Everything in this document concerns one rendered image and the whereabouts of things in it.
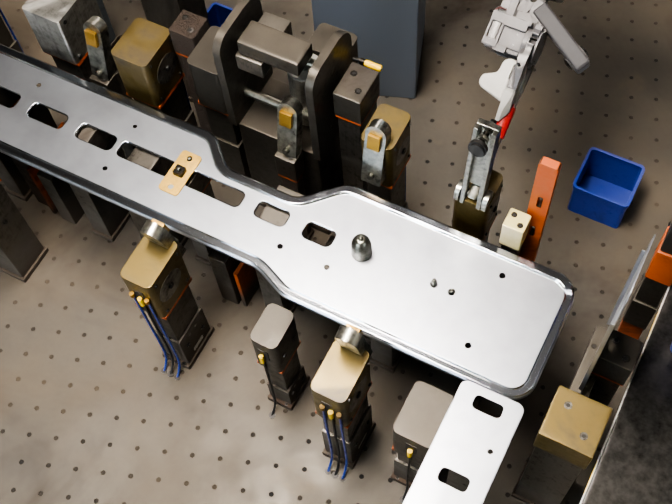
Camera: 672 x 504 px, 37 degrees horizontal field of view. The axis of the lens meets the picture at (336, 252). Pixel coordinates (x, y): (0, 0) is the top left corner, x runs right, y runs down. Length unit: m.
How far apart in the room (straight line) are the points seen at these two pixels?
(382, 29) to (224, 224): 0.54
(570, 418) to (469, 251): 0.32
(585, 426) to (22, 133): 1.05
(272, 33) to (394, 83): 0.53
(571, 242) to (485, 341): 0.49
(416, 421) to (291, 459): 0.35
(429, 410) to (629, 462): 0.29
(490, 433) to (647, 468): 0.22
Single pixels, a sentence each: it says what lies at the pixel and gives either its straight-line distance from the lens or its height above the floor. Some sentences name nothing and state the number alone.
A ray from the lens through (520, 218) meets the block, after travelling 1.56.
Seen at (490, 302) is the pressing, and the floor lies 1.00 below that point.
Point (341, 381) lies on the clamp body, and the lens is 1.46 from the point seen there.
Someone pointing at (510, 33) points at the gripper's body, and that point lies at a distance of 1.56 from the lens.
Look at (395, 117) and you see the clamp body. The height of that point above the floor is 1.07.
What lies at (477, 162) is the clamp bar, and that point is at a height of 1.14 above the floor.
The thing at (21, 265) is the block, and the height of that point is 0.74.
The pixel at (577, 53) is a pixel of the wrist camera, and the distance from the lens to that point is 1.56.
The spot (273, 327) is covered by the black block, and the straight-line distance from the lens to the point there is 1.56.
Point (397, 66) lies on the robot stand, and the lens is 2.04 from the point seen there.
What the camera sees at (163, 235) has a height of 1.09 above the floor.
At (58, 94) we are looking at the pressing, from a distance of 1.85.
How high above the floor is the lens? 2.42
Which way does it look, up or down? 63 degrees down
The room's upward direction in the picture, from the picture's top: 6 degrees counter-clockwise
